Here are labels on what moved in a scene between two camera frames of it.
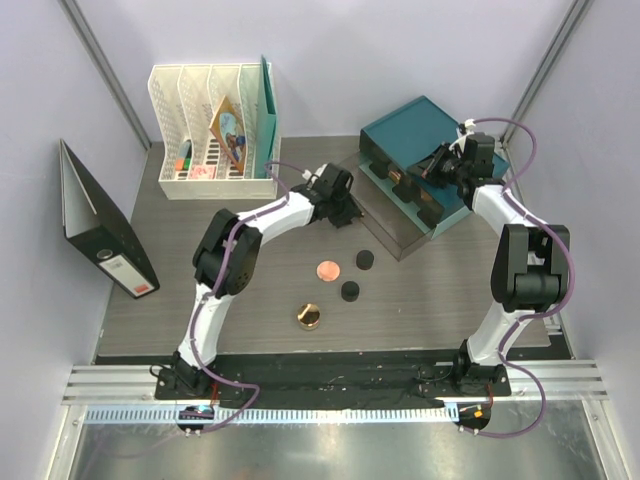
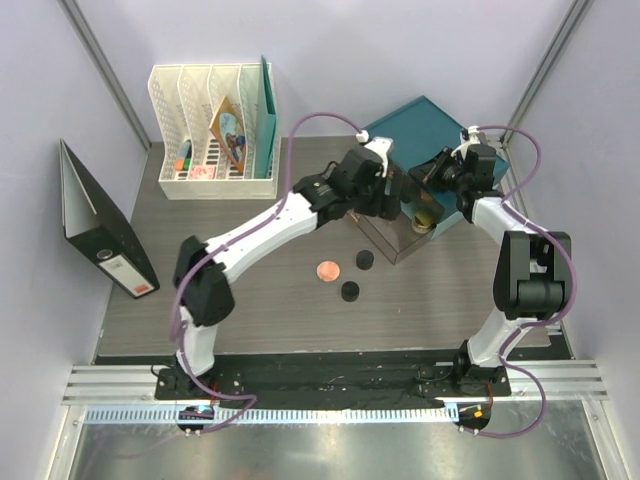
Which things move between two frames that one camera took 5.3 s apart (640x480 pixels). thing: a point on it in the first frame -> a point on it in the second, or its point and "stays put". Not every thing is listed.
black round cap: [364, 259] stays put
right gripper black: [427, 171] stays put
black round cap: [350, 291] stays put
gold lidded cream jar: [309, 316] -> [422, 222]
